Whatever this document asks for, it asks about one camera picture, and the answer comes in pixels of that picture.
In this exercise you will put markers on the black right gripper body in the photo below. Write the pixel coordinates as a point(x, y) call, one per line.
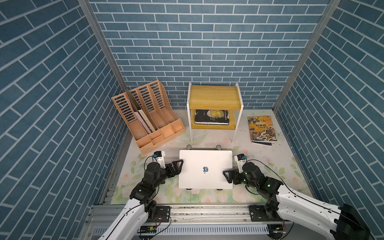
point(238, 177)

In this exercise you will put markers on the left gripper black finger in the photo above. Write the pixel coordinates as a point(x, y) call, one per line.
point(172, 174)
point(177, 166)

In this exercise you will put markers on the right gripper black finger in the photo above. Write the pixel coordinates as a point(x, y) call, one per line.
point(228, 174)
point(231, 180)

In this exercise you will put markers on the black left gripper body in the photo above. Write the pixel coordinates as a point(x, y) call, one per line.
point(167, 170)

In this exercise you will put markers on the silver laptop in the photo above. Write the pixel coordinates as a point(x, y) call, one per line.
point(203, 169)

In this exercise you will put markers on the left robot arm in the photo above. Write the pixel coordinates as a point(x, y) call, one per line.
point(142, 205)

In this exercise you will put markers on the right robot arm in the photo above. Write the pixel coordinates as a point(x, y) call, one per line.
point(331, 221)

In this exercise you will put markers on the dark blue book underneath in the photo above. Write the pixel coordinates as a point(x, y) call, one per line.
point(263, 143)

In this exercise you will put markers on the colourful tiger cover book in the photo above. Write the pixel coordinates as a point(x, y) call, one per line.
point(262, 129)

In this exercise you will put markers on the books in file organizer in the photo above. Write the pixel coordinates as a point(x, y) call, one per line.
point(145, 122)

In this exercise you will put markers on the green circuit board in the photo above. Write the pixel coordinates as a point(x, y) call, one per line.
point(152, 230)

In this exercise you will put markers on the pink desk file organizer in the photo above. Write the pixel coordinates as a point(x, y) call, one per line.
point(153, 100)

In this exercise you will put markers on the white wooden two-tier shelf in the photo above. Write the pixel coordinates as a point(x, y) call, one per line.
point(214, 108)

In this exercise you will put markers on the aluminium left corner profile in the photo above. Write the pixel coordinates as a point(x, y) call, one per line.
point(93, 22)

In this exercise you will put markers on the aluminium corner profile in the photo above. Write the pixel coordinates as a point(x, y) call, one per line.
point(93, 22)
point(318, 30)

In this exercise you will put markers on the aluminium right corner profile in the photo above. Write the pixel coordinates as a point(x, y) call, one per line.
point(318, 30)

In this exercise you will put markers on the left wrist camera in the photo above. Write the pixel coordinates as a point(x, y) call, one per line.
point(160, 158)

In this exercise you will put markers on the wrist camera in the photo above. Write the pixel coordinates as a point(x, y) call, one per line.
point(240, 160)
point(160, 158)

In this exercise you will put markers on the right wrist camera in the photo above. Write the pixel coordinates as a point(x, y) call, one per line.
point(240, 160)

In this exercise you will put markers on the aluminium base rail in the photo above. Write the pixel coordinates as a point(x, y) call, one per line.
point(214, 220)

